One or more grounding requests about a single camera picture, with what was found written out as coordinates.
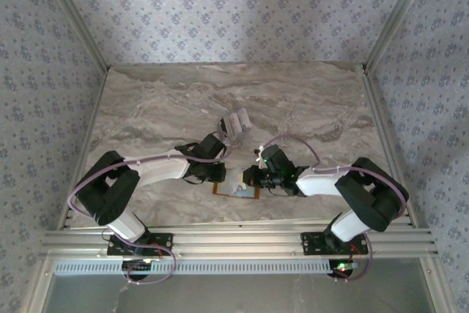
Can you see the orange-edged blue pouch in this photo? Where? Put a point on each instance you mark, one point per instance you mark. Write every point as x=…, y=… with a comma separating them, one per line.
x=220, y=191

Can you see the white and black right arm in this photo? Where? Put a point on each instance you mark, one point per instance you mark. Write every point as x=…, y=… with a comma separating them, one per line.
x=318, y=184

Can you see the aluminium table side rail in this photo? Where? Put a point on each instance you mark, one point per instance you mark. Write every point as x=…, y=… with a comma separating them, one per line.
x=388, y=144
x=86, y=151

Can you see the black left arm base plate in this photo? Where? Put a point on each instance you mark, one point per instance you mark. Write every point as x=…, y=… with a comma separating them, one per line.
x=161, y=241

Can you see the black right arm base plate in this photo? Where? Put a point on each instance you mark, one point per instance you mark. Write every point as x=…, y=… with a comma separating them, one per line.
x=311, y=243

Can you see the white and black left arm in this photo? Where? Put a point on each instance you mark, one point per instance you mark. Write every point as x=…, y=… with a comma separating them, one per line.
x=157, y=168

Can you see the aluminium frame rail beam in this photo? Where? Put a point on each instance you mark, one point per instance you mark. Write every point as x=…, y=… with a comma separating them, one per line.
x=238, y=243

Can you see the black controller board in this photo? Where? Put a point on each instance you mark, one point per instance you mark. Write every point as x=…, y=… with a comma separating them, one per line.
x=135, y=267
x=342, y=267

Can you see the aluminium frame corner post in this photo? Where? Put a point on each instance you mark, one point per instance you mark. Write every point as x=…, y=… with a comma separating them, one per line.
x=399, y=12
x=73, y=16

